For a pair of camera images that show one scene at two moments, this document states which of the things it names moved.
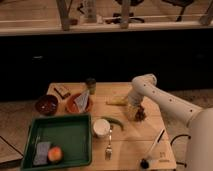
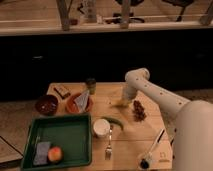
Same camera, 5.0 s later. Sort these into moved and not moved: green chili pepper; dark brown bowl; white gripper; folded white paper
Moved: white gripper
Not moved: green chili pepper; dark brown bowl; folded white paper
